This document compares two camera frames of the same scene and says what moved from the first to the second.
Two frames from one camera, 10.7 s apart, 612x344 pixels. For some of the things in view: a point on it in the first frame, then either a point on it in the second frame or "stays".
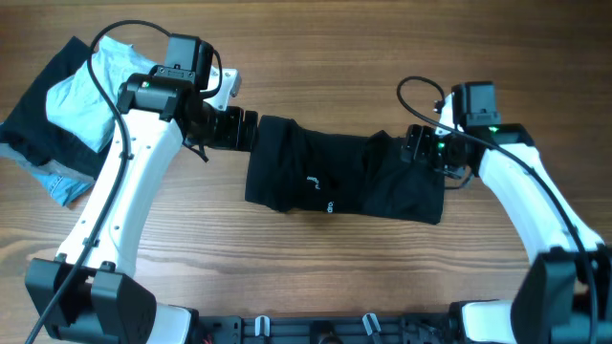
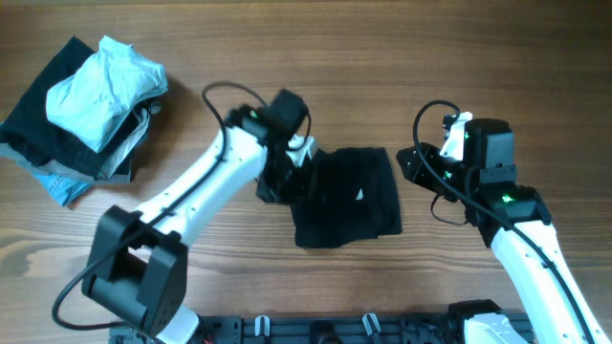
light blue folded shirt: [73, 104] stays
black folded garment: [27, 133] stays
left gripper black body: [222, 129] → [286, 182]
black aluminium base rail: [365, 329] stays
